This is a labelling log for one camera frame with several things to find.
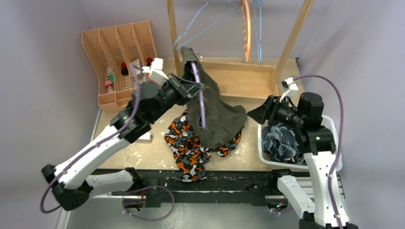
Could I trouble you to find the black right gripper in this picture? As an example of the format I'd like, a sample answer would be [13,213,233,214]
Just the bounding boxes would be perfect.
[248,95,305,130]

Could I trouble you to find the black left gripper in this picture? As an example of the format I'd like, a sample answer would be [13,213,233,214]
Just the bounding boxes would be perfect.
[149,72,204,123]

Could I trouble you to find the grey leaf pattern shorts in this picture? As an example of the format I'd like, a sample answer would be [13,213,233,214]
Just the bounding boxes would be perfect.
[261,123,307,166]

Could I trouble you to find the purple hanger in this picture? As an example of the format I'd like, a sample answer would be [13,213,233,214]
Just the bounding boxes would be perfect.
[191,62,206,129]

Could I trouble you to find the dark olive green shorts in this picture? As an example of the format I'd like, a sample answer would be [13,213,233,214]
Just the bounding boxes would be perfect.
[180,46,247,148]

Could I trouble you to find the orange camouflage shorts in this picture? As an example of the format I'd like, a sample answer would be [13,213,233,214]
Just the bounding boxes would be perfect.
[164,110,242,183]

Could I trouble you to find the light blue hanger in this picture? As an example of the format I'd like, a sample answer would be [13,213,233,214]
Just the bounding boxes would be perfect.
[173,0,238,50]

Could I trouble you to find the orange hanger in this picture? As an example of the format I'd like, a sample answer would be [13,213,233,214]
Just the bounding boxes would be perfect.
[240,0,252,62]

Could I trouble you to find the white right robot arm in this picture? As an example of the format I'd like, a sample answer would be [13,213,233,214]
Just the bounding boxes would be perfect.
[247,92,358,229]

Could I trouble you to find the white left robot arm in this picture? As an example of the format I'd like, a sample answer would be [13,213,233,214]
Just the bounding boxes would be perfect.
[41,74,204,211]

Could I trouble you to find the wooden clothes rack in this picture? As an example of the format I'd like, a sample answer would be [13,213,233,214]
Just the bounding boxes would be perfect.
[167,0,315,101]

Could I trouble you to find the red black item right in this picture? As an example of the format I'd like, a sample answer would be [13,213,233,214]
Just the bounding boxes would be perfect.
[146,58,153,67]

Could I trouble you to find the red black item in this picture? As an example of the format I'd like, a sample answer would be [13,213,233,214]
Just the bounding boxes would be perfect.
[120,62,129,76]
[146,58,153,67]

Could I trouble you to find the white box in organizer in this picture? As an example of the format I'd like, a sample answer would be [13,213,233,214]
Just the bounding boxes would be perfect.
[130,59,142,78]

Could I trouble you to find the red black item left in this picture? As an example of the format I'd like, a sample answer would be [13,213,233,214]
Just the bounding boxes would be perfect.
[120,62,129,76]

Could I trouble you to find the small white block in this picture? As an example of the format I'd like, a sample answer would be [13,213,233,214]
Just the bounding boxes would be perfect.
[136,132,153,143]

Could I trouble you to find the pink tape roll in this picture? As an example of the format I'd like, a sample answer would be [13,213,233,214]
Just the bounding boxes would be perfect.
[105,80,114,90]

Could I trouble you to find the orange plastic file organizer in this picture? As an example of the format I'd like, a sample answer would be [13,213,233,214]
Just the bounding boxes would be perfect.
[81,21,158,114]

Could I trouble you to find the white plastic laundry basket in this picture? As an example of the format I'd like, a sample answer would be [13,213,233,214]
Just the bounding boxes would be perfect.
[257,115,339,170]

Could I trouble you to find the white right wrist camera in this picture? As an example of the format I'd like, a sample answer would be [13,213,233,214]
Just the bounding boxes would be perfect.
[279,77,298,101]

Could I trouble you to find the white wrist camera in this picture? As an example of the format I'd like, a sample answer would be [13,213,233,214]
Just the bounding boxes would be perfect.
[279,77,298,101]
[142,58,169,84]

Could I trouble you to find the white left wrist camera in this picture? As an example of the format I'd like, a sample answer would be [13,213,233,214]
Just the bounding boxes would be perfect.
[142,58,169,84]

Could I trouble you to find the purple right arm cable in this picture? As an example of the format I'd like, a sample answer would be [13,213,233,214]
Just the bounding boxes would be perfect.
[292,74,345,229]

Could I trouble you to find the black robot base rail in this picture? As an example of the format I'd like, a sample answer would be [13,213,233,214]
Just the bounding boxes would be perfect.
[104,169,301,208]

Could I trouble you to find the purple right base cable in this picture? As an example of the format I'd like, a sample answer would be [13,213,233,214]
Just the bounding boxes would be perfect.
[269,202,297,215]

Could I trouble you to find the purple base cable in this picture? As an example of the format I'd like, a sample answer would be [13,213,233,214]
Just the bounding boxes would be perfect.
[269,202,297,215]
[121,185,175,222]

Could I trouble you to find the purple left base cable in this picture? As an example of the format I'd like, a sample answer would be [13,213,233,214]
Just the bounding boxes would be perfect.
[121,185,175,222]

